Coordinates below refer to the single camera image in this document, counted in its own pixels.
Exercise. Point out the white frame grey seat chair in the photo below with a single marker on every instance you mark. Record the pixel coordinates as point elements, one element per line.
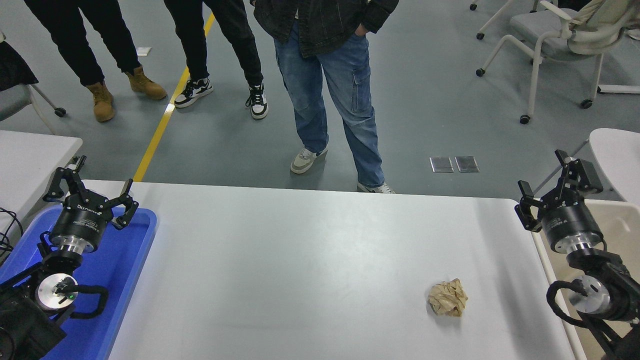
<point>537,30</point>

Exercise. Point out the tan paper ball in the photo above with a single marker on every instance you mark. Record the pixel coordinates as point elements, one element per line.
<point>447,298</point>

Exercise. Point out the white wheeled chair leg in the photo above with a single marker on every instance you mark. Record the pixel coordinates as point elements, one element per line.
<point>480,36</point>

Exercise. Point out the white round table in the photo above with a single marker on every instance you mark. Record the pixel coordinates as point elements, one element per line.
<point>620,150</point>

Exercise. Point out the large pale plastic bin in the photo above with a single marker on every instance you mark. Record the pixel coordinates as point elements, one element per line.
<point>620,220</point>

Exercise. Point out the blue plastic tray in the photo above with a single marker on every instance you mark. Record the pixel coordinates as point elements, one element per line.
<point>125,260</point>

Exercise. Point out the silver floor socket plate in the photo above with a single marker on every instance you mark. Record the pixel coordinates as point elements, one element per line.
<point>467,164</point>
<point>441,165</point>

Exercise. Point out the white side table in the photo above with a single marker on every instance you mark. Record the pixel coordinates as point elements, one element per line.
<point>30,160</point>

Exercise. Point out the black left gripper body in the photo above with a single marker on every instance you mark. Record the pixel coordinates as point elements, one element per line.
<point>80,220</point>

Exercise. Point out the white floor bar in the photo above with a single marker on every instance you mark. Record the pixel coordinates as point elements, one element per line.
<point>620,89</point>

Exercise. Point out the person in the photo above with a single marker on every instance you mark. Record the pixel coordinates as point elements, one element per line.
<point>320,90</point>
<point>195,50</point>
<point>70,45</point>

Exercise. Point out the black cloth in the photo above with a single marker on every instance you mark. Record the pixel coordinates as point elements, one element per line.
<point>12,65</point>

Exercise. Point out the grey wheeled chair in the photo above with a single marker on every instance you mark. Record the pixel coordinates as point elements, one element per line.
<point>10,102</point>

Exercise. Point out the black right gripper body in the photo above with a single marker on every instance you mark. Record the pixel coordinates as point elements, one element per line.
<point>570,222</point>

